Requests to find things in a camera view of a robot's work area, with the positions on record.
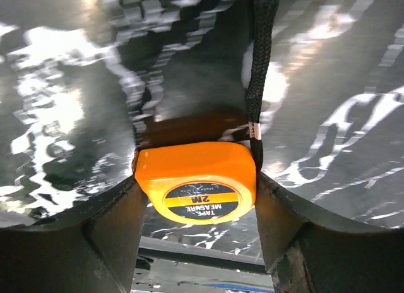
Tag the orange tape measure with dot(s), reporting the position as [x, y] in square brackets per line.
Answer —
[199, 183]

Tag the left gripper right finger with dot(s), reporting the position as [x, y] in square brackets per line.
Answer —
[309, 249]

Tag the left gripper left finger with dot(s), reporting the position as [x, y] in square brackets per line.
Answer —
[91, 247]

